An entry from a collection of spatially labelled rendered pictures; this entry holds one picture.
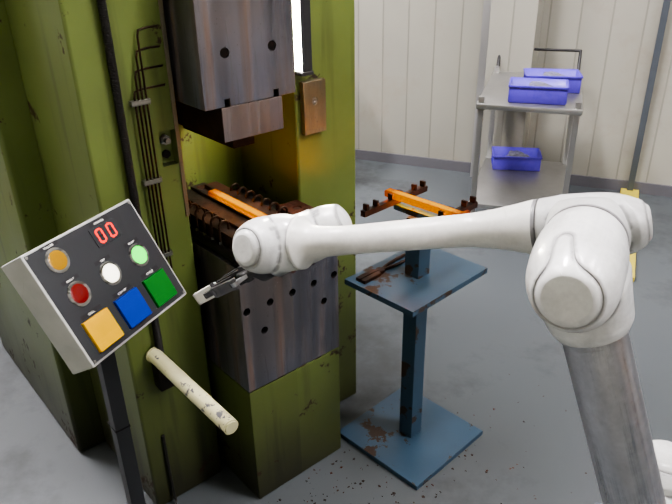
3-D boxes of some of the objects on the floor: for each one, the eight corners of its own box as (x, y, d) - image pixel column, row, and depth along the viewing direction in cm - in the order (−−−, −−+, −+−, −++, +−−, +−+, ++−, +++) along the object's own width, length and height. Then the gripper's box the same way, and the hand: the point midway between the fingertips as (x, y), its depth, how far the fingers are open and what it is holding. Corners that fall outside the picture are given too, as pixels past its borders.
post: (160, 575, 205) (97, 269, 156) (148, 583, 203) (81, 274, 154) (154, 567, 208) (91, 263, 159) (143, 574, 205) (74, 268, 156)
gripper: (268, 286, 141) (192, 325, 153) (290, 260, 152) (219, 298, 164) (248, 258, 140) (173, 299, 151) (272, 233, 151) (201, 273, 162)
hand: (207, 293), depth 156 cm, fingers closed
